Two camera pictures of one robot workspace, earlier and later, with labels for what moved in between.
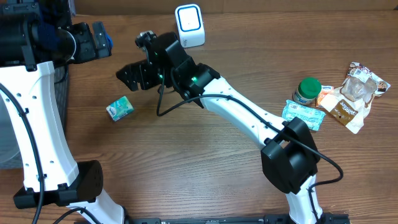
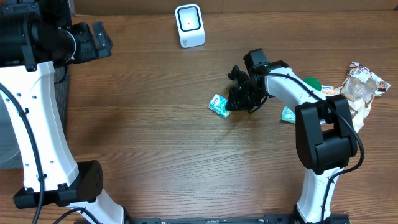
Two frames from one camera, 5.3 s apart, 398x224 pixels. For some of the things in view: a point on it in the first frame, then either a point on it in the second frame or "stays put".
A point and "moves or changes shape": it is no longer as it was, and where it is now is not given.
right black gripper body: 150,76 -> 249,97
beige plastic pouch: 351,102 stays put
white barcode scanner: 190,25 stays put
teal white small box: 120,108 moves or changes shape
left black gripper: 92,50 stays put
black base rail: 268,218 stays put
